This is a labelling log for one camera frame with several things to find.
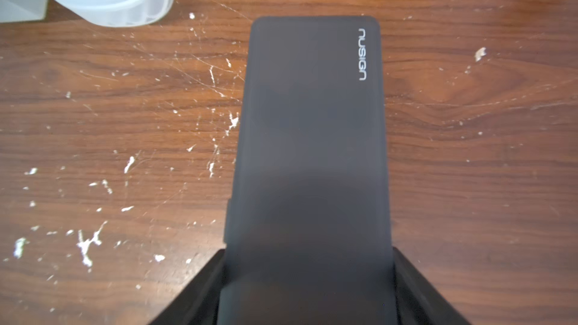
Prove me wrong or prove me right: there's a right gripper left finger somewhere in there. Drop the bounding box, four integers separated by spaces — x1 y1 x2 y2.
151 249 225 325

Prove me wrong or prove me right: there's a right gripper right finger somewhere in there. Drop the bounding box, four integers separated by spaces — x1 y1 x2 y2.
393 248 471 325

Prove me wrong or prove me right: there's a black pencil case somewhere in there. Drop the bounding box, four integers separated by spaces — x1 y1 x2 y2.
218 17 397 324

